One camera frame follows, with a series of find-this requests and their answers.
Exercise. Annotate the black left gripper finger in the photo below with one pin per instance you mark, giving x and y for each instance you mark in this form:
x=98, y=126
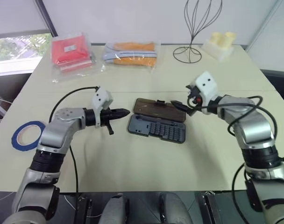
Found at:
x=122, y=113
x=110, y=128

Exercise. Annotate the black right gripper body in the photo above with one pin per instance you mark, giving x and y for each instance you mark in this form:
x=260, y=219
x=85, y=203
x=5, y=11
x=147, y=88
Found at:
x=195, y=95

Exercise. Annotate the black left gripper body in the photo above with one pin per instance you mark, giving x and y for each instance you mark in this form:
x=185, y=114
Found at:
x=107, y=114

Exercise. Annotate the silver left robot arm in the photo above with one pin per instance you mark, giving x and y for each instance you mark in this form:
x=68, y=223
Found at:
x=62, y=121

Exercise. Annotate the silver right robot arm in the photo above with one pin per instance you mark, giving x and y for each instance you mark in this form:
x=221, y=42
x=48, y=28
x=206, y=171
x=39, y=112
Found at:
x=249, y=121

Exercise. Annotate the grey screwdriver bit case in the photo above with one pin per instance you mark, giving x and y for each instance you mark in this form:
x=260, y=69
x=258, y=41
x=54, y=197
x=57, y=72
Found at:
x=156, y=109

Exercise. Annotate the cream plastic cup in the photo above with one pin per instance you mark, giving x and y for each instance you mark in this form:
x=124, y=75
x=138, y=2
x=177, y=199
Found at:
x=216, y=38
x=229, y=38

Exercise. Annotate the orange cloth in plastic bag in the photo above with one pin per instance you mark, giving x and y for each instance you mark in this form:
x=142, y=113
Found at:
x=132, y=46

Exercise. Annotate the red cloth in plastic bag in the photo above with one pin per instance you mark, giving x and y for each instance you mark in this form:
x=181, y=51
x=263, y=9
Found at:
x=69, y=51

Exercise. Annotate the grey rounded robot shape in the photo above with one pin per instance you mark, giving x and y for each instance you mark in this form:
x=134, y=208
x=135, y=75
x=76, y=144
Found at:
x=116, y=210
x=174, y=210

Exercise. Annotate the blue tape roll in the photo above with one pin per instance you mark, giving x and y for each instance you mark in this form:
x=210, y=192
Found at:
x=14, y=142

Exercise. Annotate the grey roller window blind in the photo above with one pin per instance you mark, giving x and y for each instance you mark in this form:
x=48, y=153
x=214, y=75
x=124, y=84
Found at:
x=16, y=16

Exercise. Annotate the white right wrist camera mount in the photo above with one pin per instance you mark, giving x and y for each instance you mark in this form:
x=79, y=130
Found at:
x=206, y=84

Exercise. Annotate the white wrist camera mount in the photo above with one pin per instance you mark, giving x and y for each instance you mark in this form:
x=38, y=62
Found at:
x=101, y=98
x=206, y=84

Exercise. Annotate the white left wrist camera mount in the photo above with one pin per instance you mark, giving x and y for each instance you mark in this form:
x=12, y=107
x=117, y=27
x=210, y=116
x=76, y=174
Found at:
x=101, y=98

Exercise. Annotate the black metal bracket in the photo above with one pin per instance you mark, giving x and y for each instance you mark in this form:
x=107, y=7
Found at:
x=84, y=210
x=212, y=207

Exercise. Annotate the dark window frame post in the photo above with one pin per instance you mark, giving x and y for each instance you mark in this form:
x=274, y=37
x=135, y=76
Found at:
x=48, y=18

